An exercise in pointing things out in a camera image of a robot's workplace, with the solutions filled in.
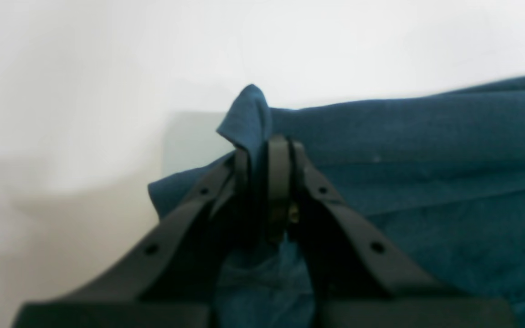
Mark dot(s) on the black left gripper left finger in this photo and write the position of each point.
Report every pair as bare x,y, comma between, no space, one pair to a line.
167,279

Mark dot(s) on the dark blue T-shirt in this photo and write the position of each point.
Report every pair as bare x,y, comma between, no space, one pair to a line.
443,176

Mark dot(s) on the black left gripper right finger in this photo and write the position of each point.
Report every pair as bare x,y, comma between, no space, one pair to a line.
360,278

